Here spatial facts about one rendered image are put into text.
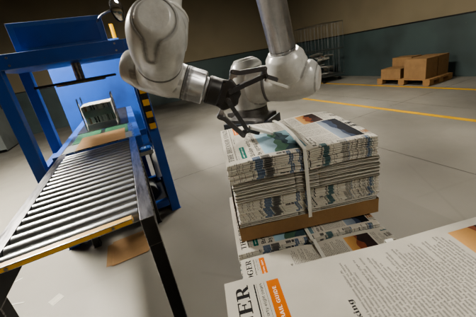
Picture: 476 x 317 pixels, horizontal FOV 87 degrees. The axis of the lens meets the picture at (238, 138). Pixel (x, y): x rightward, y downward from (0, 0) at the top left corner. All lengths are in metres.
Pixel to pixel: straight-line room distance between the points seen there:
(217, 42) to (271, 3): 9.47
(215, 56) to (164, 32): 9.84
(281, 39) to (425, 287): 0.82
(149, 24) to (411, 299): 0.48
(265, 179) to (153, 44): 0.38
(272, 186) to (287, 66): 0.50
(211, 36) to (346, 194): 9.82
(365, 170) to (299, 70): 0.45
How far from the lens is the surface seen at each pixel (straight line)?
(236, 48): 10.67
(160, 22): 0.47
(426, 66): 6.62
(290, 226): 0.71
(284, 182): 0.63
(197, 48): 10.10
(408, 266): 0.33
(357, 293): 0.30
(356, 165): 0.69
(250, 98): 1.08
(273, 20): 0.95
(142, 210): 1.06
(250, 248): 0.70
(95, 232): 1.01
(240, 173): 0.59
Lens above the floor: 1.30
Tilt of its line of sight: 18 degrees down
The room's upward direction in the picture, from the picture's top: 10 degrees counter-clockwise
